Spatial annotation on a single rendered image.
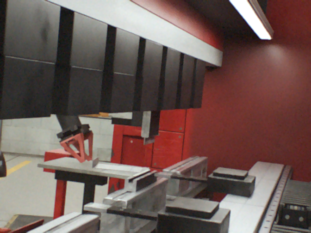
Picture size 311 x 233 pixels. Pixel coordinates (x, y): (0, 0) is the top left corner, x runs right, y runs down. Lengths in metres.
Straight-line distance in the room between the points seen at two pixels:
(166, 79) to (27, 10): 0.77
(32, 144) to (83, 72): 8.00
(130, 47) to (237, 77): 1.21
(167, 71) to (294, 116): 0.94
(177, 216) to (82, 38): 0.34
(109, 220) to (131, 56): 0.39
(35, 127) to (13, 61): 8.17
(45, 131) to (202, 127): 6.64
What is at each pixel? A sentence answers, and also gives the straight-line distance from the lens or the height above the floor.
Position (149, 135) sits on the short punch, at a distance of 1.50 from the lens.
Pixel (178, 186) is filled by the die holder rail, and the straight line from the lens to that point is 1.87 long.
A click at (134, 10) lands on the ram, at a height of 1.39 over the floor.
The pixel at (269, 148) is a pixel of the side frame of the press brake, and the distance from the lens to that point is 2.35.
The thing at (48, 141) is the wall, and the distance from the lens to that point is 8.90.
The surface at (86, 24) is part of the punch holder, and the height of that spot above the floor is 1.33.
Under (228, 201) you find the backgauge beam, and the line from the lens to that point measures 1.35.
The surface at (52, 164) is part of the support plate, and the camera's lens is 1.57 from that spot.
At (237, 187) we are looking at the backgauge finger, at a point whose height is 1.01.
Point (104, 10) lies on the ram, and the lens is 1.04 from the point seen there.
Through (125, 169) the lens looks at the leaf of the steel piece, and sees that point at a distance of 1.57.
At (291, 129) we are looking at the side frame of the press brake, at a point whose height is 1.12.
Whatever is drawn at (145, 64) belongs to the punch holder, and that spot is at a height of 1.28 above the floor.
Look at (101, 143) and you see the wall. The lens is 8.79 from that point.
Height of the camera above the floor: 1.23
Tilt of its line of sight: 3 degrees down
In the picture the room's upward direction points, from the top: 5 degrees clockwise
